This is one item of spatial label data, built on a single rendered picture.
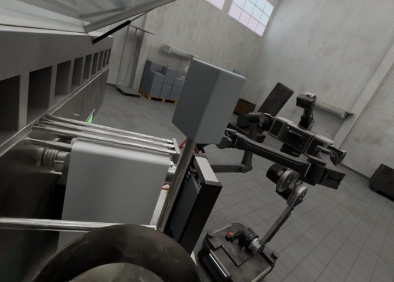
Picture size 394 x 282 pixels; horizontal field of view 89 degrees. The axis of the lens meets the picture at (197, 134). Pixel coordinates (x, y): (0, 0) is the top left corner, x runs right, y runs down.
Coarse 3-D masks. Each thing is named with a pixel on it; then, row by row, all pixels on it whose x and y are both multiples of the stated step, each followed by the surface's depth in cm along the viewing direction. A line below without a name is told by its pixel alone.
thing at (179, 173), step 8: (192, 144) 30; (184, 152) 31; (192, 152) 31; (184, 160) 31; (176, 168) 32; (184, 168) 32; (176, 176) 32; (176, 184) 33; (168, 192) 34; (176, 192) 33; (168, 200) 34; (168, 208) 34; (160, 216) 35; (168, 216) 36; (160, 224) 36
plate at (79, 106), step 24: (72, 96) 74; (96, 96) 125; (24, 144) 44; (0, 168) 37; (24, 168) 47; (48, 168) 64; (0, 192) 39; (24, 192) 50; (24, 216) 54; (0, 240) 43; (0, 264) 46
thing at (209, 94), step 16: (192, 64) 28; (208, 64) 25; (192, 80) 27; (208, 80) 25; (224, 80) 24; (240, 80) 25; (192, 96) 27; (208, 96) 24; (224, 96) 25; (176, 112) 30; (192, 112) 27; (208, 112) 25; (224, 112) 27; (192, 128) 26; (208, 128) 26; (224, 128) 28
